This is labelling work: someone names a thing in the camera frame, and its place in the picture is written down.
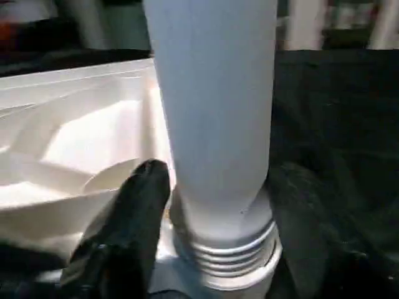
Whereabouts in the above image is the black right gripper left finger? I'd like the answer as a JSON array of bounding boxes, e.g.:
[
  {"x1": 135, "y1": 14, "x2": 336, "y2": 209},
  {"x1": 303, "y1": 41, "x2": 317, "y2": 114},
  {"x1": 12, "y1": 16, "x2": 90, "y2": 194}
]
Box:
[{"x1": 59, "y1": 159, "x2": 171, "y2": 299}]

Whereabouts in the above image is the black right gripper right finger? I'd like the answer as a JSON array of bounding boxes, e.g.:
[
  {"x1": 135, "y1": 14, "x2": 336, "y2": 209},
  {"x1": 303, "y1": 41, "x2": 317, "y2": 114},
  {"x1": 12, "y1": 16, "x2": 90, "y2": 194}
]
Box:
[{"x1": 267, "y1": 161, "x2": 399, "y2": 299}]

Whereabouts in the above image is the white plastic table top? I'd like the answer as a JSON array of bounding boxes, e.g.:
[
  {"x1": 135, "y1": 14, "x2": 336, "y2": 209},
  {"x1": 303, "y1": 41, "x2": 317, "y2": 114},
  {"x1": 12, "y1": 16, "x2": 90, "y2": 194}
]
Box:
[{"x1": 0, "y1": 57, "x2": 284, "y2": 299}]

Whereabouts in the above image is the black work mat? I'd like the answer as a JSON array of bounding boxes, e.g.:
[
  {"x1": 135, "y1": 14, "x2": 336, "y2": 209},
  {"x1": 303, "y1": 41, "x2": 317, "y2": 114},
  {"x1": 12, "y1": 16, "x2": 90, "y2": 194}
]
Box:
[{"x1": 0, "y1": 47, "x2": 399, "y2": 299}]

